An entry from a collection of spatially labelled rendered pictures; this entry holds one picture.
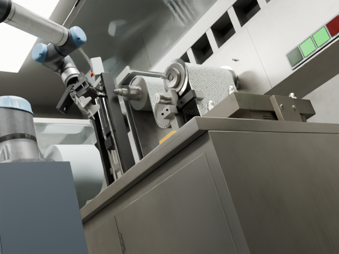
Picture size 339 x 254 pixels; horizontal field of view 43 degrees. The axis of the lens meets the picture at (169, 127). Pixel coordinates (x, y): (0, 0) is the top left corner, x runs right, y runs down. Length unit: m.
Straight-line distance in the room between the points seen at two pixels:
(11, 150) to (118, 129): 0.64
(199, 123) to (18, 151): 0.46
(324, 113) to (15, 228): 2.29
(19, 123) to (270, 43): 1.01
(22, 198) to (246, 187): 0.54
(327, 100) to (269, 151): 1.77
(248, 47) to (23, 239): 1.19
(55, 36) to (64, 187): 0.68
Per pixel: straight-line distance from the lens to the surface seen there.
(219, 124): 1.14
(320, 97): 3.00
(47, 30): 1.61
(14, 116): 1.22
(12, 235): 1.05
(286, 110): 1.48
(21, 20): 1.54
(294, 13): 1.72
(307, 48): 1.65
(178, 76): 1.60
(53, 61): 1.76
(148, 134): 1.86
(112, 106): 1.76
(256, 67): 1.79
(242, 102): 1.36
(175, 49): 2.20
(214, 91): 1.63
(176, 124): 1.54
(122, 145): 1.69
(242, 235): 1.04
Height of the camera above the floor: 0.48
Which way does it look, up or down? 22 degrees up
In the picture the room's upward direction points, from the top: 17 degrees counter-clockwise
